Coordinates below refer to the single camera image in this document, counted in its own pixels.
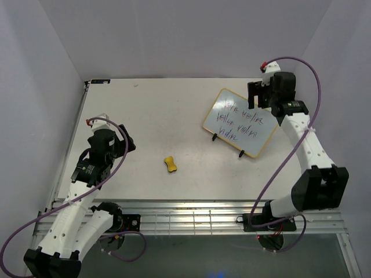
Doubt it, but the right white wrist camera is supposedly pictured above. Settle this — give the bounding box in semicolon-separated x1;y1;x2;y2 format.
260;61;281;87

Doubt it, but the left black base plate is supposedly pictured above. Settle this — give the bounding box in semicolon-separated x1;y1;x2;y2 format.
108;214;141;233

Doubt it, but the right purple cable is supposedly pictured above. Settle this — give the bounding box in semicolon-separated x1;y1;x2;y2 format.
231;56;322;253

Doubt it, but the blue corner label left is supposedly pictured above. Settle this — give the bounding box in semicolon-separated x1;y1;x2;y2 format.
90;79;111;85

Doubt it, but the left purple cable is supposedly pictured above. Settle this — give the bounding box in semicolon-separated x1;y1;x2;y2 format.
0;117;147;277

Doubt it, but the aluminium rail frame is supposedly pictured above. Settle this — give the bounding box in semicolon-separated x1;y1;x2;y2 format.
118;200;347;236

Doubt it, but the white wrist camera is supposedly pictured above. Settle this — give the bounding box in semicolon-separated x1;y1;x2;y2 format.
86;114;111;133
260;61;281;87

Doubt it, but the yellow whiteboard eraser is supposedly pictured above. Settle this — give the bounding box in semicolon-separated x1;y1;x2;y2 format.
164;156;177;173

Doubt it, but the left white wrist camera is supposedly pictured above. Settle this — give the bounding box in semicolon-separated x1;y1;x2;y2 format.
86;114;111;133

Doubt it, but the purple cable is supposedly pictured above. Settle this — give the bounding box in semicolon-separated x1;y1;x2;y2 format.
231;56;322;253
0;117;147;277

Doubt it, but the yellow-framed small whiteboard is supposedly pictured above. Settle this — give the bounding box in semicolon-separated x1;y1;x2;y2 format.
202;88;278;158

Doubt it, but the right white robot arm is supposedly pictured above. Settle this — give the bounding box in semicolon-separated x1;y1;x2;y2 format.
248;72;349;230

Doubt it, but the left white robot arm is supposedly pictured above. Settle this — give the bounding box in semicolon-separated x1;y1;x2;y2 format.
24;120;136;277

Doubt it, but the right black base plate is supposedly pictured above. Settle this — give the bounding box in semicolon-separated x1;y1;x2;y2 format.
236;213;297;232

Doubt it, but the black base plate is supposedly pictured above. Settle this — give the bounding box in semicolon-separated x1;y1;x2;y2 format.
236;213;297;232
108;214;141;233

